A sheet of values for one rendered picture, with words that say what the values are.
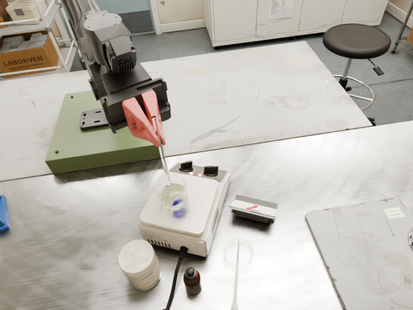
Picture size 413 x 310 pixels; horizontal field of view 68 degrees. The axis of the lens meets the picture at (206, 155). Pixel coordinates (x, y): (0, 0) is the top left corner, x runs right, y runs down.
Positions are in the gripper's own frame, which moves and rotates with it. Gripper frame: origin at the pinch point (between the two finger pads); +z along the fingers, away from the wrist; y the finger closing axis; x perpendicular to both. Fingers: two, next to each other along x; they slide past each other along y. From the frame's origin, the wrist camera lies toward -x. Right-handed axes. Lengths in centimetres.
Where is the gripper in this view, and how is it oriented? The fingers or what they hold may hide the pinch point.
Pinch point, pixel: (158, 139)
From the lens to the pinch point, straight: 43.6
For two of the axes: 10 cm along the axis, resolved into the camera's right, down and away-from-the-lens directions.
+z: 4.9, 6.5, -5.8
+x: 0.4, 6.5, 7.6
